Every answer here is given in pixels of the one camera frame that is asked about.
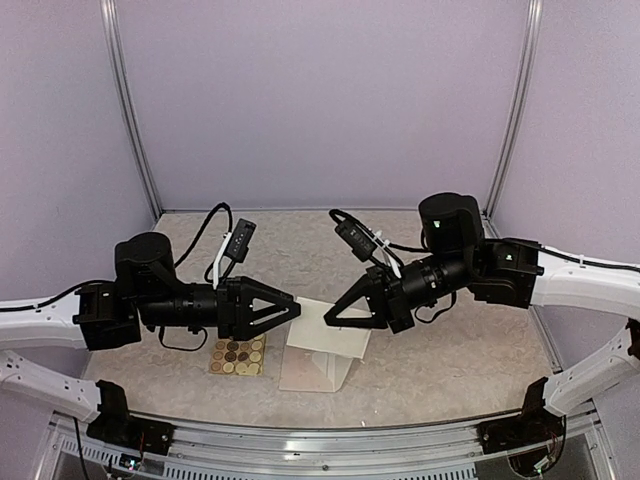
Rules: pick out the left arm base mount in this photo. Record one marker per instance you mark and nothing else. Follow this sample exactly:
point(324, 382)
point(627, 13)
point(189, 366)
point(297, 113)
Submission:
point(116, 425)

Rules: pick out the left aluminium frame post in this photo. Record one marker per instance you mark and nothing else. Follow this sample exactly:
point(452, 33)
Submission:
point(110, 21)

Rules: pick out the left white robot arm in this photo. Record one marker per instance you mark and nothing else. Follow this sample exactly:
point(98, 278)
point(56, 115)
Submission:
point(146, 294)

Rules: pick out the wax seal sticker sheet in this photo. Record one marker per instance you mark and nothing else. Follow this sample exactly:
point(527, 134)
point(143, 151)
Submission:
point(238, 358)

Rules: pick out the pink envelope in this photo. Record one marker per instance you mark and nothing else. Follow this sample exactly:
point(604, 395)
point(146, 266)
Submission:
point(297, 370)

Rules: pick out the front aluminium rail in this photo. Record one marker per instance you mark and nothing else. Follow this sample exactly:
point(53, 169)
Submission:
point(453, 450)

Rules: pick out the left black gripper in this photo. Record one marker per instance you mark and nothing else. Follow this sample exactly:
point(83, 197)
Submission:
point(235, 322)

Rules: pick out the pink printed card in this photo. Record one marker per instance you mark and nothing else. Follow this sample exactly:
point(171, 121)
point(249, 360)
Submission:
point(309, 331)

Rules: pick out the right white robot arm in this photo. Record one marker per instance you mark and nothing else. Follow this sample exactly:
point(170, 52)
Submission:
point(506, 271)

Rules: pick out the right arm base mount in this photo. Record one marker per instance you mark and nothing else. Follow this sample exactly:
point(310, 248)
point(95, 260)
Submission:
point(532, 424)

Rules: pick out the aluminium frame post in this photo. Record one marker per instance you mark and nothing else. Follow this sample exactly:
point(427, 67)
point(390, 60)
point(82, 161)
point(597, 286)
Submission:
point(517, 106)
point(110, 21)

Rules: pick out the right aluminium frame post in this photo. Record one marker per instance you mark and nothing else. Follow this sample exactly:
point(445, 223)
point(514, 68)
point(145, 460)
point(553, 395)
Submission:
point(517, 106)

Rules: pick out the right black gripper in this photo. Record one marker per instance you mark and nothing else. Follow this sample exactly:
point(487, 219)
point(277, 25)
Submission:
point(397, 314)

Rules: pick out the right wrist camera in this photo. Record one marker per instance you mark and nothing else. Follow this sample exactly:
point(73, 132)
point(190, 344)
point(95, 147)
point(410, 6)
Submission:
point(366, 245)

